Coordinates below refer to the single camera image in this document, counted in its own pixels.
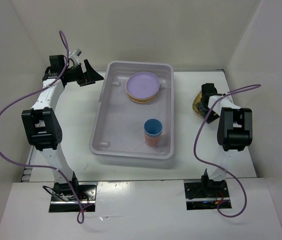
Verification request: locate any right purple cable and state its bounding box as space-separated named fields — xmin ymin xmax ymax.
xmin=193 ymin=84 xmax=262 ymax=218

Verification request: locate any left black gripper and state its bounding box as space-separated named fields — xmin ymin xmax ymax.
xmin=63 ymin=59 xmax=103 ymax=87

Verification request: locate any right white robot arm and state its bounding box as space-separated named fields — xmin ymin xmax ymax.
xmin=194 ymin=83 xmax=253 ymax=197

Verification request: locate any pink plastic cup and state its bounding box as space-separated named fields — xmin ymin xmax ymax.
xmin=144 ymin=131 xmax=161 ymax=147

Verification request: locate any purple cable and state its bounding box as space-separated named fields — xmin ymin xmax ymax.
xmin=0 ymin=30 xmax=95 ymax=224
xmin=193 ymin=84 xmax=262 ymax=218

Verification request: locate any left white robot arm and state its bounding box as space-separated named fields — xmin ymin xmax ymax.
xmin=21 ymin=52 xmax=104 ymax=201

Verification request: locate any round bamboo tray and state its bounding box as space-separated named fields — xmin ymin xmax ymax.
xmin=130 ymin=97 xmax=154 ymax=104

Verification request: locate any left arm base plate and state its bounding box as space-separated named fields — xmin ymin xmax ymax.
xmin=43 ymin=182 xmax=97 ymax=213

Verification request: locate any grey plastic bin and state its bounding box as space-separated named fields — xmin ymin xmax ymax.
xmin=89 ymin=61 xmax=174 ymax=160

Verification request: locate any purple plastic plate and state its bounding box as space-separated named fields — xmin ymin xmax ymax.
xmin=126 ymin=72 xmax=160 ymax=98

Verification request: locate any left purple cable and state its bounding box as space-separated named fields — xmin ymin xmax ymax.
xmin=0 ymin=30 xmax=95 ymax=224

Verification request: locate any orange plastic plate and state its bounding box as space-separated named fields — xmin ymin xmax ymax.
xmin=127 ymin=93 xmax=157 ymax=100

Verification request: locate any rectangular bamboo tray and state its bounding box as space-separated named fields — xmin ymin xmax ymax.
xmin=190 ymin=91 xmax=220 ymax=125

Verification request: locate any blue plastic cup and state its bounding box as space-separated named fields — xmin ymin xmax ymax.
xmin=144 ymin=118 xmax=163 ymax=138

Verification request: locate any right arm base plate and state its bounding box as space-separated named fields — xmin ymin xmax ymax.
xmin=184 ymin=179 xmax=232 ymax=211

